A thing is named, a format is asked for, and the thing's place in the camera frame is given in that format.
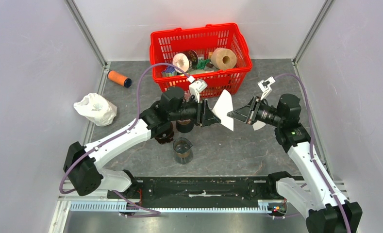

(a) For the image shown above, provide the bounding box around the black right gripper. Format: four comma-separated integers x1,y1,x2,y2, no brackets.
227,95,284,127

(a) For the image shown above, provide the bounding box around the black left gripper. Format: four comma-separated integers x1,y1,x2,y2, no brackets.
169,95,221,128

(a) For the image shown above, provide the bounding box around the white paper coffee filter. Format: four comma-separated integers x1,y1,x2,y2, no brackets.
212,90,234,132
252,121,266,131

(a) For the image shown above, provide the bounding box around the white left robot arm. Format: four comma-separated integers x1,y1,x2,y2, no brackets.
63,87,221,198

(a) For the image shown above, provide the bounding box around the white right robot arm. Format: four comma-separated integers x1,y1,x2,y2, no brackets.
227,94,363,233

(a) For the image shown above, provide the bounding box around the red and black coffee server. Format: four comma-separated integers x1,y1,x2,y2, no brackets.
176,119,194,133

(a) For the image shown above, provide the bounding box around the brown plastic coffee dripper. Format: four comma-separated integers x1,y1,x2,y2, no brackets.
154,122,174,145

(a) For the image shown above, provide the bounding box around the small glass measuring beaker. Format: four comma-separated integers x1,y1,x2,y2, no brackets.
173,137,193,165

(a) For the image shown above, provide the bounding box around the green packet in basket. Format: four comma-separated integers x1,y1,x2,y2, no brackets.
196,59,215,70

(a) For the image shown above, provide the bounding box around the beige tape roll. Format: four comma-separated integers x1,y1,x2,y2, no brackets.
210,48,237,70

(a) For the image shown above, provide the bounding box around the blue small box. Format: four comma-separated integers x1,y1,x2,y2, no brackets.
161,65,178,77

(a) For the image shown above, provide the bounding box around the red plastic shopping basket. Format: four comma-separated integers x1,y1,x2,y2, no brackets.
149,23,252,99

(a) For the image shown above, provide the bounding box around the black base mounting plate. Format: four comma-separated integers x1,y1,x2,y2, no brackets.
122,176,283,208

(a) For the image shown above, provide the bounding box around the orange cylindrical bottle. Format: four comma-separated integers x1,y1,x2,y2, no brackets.
107,70,132,88

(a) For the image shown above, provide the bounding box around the white crumpled plastic bag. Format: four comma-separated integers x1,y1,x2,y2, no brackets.
73,93,117,127

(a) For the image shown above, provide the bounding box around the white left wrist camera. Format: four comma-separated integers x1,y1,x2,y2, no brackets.
187,75,208,102

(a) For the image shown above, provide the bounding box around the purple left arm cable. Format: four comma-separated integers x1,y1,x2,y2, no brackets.
59,63,195,196

